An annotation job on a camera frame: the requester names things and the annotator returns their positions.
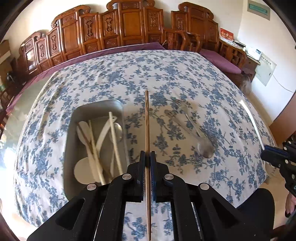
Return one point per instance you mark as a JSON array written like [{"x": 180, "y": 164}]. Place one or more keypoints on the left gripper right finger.
[{"x": 199, "y": 212}]

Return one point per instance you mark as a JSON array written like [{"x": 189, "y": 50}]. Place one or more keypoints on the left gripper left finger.
[{"x": 97, "y": 212}]

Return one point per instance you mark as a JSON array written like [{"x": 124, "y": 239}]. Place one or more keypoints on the cream plastic spoon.
[{"x": 103, "y": 134}]

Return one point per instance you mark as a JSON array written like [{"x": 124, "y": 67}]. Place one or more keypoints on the brown wooden chopstick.
[{"x": 147, "y": 167}]

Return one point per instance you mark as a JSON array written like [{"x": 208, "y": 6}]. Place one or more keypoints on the person right hand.
[{"x": 290, "y": 205}]

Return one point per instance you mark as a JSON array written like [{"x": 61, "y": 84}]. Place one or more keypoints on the silver metal spoon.
[{"x": 205, "y": 147}]

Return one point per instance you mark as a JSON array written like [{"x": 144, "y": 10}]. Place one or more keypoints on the grey metal tray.
[{"x": 97, "y": 112}]

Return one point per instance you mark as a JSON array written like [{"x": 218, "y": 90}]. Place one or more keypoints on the blue floral tablecloth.
[{"x": 171, "y": 77}]

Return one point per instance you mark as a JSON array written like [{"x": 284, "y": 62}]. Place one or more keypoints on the wooden side table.
[{"x": 239, "y": 58}]

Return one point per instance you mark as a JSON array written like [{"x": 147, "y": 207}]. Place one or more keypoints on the purple seat cushion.
[{"x": 220, "y": 62}]

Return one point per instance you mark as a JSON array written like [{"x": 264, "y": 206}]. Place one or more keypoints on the red card on side table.
[{"x": 226, "y": 35}]

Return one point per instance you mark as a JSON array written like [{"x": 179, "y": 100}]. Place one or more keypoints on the carved wooden armchair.
[{"x": 192, "y": 28}]

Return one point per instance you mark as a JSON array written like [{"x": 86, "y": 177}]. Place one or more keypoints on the carved wooden long bench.
[{"x": 77, "y": 32}]

